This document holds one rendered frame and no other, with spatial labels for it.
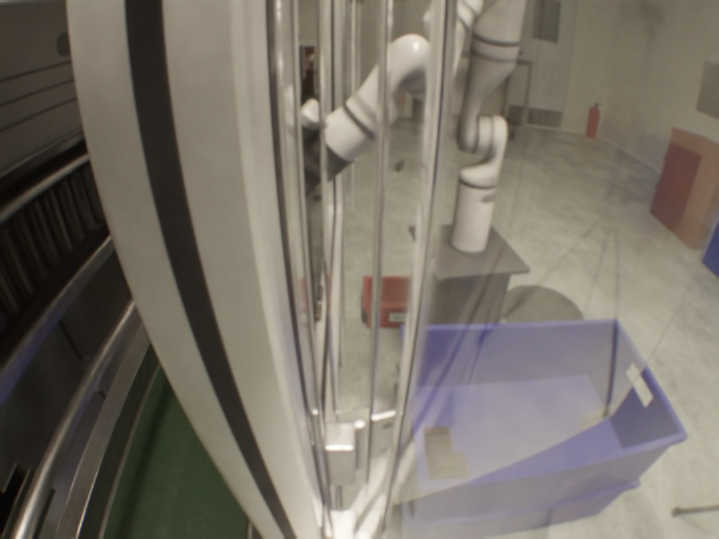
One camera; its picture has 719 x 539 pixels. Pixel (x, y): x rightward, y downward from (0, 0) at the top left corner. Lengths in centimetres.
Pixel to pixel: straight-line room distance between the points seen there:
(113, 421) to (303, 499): 30
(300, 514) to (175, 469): 24
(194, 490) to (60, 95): 36
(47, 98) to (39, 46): 4
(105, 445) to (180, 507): 10
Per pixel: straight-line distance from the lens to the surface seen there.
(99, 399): 58
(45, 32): 30
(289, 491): 18
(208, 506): 41
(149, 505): 43
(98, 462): 43
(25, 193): 31
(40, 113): 28
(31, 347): 32
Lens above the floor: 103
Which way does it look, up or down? 34 degrees down
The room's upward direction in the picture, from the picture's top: 1 degrees clockwise
